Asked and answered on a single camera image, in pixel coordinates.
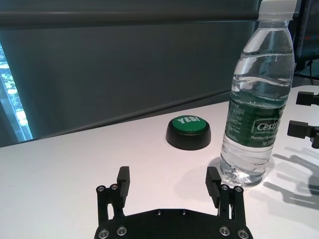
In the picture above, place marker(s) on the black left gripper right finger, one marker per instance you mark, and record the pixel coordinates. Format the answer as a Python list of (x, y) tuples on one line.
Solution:
[(213, 189)]

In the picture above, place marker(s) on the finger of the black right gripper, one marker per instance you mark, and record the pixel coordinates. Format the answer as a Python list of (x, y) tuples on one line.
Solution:
[(299, 129), (306, 98)]

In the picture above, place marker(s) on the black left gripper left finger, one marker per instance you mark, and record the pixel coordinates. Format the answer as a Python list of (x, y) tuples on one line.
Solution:
[(123, 189)]

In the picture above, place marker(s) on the green YES button black base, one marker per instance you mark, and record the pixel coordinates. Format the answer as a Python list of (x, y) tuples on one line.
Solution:
[(188, 137)]

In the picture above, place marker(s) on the narrow bright window strip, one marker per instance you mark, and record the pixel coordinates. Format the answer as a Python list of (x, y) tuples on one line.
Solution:
[(12, 94)]

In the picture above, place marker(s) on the clear Cestbon water bottle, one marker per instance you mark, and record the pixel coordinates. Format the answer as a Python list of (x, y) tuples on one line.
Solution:
[(259, 112)]

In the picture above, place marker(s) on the grey horizontal rail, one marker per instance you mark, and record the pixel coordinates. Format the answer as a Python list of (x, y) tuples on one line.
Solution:
[(124, 18)]

